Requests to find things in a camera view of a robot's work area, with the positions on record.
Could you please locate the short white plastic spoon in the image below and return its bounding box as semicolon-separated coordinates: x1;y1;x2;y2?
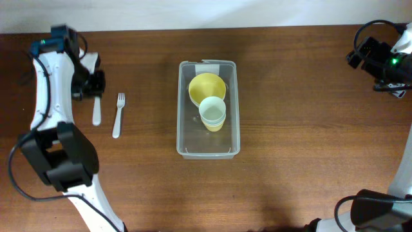
112;93;126;139

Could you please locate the long white plastic spoon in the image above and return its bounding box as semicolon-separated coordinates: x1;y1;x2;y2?
92;96;102;126

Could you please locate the white plastic bowl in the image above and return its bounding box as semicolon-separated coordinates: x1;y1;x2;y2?
191;98;200;108

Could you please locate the yellow plastic bowl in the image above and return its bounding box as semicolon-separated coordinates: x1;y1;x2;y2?
188;73;226;104

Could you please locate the cream plastic cup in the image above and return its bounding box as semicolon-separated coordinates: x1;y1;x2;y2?
198;96;227;121

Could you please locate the yellow plastic cup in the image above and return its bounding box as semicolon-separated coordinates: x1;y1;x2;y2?
203;122;224;132

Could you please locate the green plastic cup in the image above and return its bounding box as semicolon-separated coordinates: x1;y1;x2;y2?
201;118;225;127

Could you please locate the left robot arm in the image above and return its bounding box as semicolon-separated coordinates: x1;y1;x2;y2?
14;25;127;231

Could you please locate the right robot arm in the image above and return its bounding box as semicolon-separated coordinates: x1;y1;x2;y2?
303;19;411;232

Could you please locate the clear plastic storage container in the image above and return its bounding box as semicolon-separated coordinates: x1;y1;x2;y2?
176;60;240;159

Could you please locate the left black cable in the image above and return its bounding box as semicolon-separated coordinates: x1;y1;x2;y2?
6;32;123;232

